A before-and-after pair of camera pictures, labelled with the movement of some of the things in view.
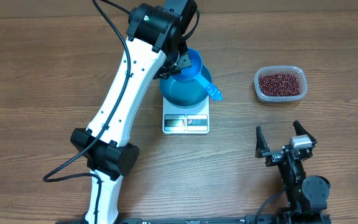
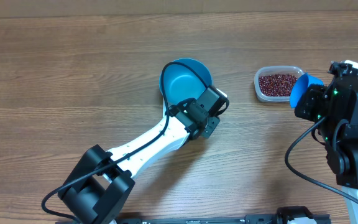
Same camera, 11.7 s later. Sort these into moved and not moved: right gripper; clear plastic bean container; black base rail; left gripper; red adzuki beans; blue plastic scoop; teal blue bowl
Moved: left gripper; right gripper; blue plastic scoop
Not moved: black base rail; red adzuki beans; clear plastic bean container; teal blue bowl
